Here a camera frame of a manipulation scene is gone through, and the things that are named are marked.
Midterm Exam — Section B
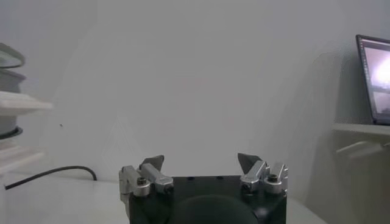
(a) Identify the stainless steel steamer basket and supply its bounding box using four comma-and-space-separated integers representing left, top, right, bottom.
0, 69, 54, 136

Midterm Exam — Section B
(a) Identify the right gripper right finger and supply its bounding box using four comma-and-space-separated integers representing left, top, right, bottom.
237, 152, 289, 195

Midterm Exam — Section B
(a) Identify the open dark laptop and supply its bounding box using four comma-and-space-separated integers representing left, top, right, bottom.
355, 33, 390, 126

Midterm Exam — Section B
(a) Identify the round glass lid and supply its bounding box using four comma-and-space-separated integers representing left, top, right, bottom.
0, 42, 26, 69

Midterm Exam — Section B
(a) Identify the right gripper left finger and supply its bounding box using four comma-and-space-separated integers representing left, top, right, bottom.
118, 155, 174, 204

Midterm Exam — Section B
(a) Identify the black pot power cable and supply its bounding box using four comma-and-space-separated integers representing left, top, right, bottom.
4, 165, 98, 191

